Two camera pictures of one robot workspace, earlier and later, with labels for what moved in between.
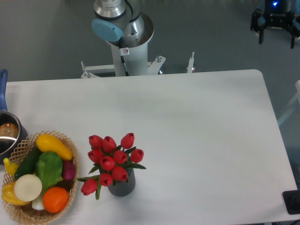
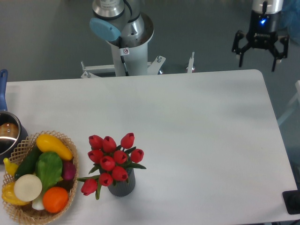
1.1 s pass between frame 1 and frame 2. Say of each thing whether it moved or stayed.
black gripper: moved
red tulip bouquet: stayed
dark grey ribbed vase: stayed
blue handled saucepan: stayed
